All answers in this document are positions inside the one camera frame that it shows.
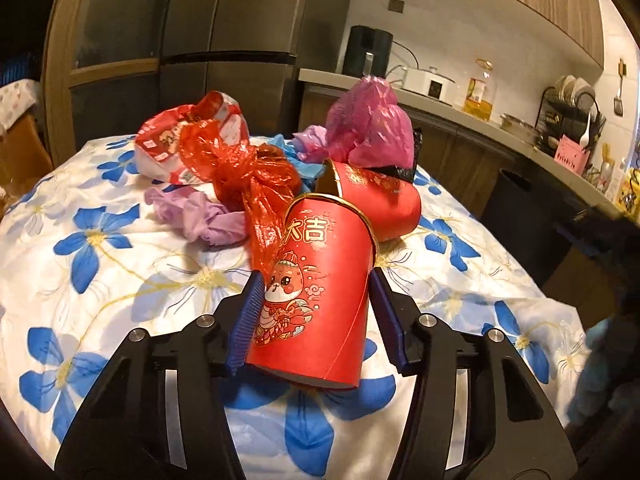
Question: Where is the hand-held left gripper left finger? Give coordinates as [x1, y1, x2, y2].
[54, 270, 266, 480]

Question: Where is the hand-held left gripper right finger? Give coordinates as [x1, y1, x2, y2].
[370, 267, 578, 480]

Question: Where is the red cartoon print paper tube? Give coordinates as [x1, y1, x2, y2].
[245, 195, 378, 391]

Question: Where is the black trash bin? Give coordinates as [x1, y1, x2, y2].
[480, 169, 576, 286]

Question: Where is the purple glove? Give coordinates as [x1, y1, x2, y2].
[145, 187, 251, 249]
[292, 125, 332, 162]

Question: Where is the red gold rim paper tube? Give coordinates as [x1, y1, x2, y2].
[315, 158, 422, 243]

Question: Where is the red plastic bag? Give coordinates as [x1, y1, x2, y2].
[179, 122, 301, 273]

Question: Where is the blue floral tablecloth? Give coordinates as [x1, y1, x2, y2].
[0, 135, 591, 480]

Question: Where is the kitchen counter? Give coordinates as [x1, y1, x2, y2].
[299, 69, 640, 286]

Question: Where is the red white snack packet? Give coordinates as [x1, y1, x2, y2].
[135, 91, 251, 186]

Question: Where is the pink plastic bag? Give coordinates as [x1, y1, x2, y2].
[325, 76, 416, 168]

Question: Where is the metal basin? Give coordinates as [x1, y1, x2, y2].
[501, 112, 543, 144]

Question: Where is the white rice cooker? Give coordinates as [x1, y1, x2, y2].
[402, 66, 456, 106]

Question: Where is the cooking oil bottle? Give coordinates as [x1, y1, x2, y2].
[463, 59, 497, 121]

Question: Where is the pink utensil box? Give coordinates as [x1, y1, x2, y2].
[555, 135, 592, 176]

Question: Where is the black air fryer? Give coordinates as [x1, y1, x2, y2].
[342, 25, 394, 78]

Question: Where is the black dish rack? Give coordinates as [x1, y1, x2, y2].
[537, 75, 607, 158]

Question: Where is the cardboard box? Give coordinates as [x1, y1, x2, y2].
[0, 115, 53, 186]

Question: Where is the grey refrigerator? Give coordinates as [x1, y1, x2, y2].
[160, 0, 358, 141]

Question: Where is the hanging metal spatula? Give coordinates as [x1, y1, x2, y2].
[614, 57, 628, 116]

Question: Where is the wooden framed glass door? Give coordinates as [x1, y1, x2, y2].
[42, 0, 181, 161]

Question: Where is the appliance power cable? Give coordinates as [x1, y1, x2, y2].
[391, 41, 417, 70]

